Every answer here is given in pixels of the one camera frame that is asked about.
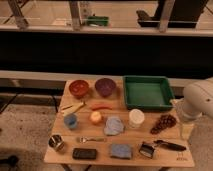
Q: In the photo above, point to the purple bowl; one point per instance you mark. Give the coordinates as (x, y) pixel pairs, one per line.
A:
(105, 86)

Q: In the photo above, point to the metal tin can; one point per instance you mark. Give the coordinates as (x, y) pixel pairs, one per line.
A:
(56, 142)

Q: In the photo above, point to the light blue crumpled cloth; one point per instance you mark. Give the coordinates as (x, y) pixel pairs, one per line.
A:
(113, 126)

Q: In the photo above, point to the silver fork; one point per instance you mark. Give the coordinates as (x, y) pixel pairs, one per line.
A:
(85, 139)

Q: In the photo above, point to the dark grape bunch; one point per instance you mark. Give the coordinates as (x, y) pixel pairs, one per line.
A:
(164, 122)

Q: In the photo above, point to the yellow apple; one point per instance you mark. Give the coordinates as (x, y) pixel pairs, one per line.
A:
(96, 117)

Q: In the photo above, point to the blue cup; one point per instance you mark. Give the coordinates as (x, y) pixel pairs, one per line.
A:
(70, 121)

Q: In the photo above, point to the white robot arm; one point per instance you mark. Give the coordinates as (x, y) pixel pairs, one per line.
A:
(197, 101)

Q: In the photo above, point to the green box on shelf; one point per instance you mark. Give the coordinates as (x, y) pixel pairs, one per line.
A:
(97, 20)

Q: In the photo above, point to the red bowl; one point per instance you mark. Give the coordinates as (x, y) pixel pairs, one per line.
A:
(79, 88)

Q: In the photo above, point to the blue sponge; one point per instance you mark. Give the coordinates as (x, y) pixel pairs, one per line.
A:
(122, 151)

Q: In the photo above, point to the red chili pepper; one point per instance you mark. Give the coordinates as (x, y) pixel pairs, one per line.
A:
(100, 107)

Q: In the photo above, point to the white round container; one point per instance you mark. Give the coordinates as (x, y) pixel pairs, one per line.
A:
(136, 118)

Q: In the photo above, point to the wooden table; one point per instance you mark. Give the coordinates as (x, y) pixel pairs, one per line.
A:
(131, 136)

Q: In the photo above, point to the black machine on shelf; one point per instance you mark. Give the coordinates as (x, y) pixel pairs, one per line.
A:
(185, 14)

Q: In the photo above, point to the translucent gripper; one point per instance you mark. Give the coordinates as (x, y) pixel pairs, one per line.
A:
(186, 129)

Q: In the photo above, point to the green plastic tray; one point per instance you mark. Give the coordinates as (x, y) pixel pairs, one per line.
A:
(147, 93)

